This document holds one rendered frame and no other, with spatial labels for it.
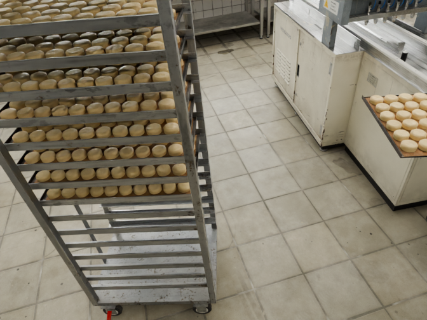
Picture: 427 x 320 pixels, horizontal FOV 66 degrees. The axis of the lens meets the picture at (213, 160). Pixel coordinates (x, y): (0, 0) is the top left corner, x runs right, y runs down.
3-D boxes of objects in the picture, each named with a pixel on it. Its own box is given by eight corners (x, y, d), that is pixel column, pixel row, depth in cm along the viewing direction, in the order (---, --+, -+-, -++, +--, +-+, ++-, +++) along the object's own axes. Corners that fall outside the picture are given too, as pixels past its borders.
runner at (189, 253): (210, 249, 147) (209, 246, 145) (210, 255, 145) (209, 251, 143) (71, 254, 151) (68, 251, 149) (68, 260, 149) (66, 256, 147)
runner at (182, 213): (204, 209, 130) (203, 204, 128) (203, 215, 127) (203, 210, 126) (47, 216, 134) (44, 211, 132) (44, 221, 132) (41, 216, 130)
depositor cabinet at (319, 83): (271, 84, 363) (274, 2, 309) (333, 74, 369) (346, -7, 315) (319, 155, 266) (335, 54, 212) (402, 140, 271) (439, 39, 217)
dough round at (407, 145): (413, 154, 109) (415, 150, 108) (397, 149, 112) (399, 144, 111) (418, 146, 112) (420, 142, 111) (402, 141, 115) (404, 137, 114)
